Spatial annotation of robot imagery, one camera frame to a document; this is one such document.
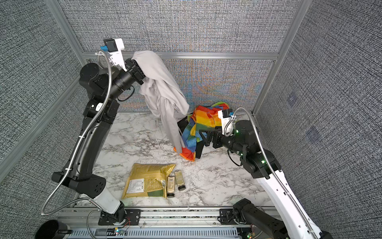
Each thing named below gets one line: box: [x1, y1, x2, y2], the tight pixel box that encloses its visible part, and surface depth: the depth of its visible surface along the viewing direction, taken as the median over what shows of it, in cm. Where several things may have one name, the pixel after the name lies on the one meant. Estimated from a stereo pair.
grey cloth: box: [131, 50, 190, 154], surface depth 60 cm
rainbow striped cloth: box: [173, 101, 230, 162], surface depth 102 cm
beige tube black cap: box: [167, 175, 176, 199], surface depth 81 cm
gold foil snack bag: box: [121, 163, 176, 200], surface depth 80 cm
